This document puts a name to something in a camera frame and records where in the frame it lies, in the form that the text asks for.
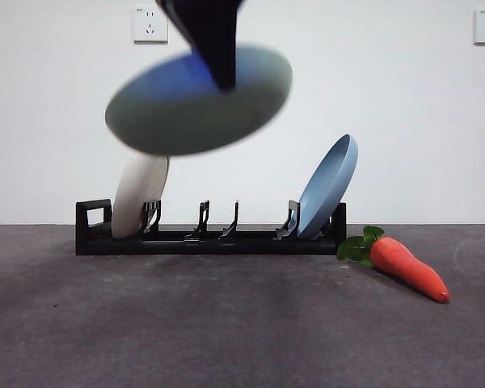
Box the green plate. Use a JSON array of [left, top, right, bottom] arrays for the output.
[[104, 41, 294, 158]]

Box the orange carrot with green leaves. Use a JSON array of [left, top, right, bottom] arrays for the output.
[[336, 226, 451, 304]]

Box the cream white plate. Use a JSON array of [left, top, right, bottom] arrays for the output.
[[112, 152, 171, 239]]

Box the blue plate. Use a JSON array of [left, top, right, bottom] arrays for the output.
[[297, 133, 360, 239]]

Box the black plate rack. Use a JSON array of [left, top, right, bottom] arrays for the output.
[[75, 197, 348, 256]]

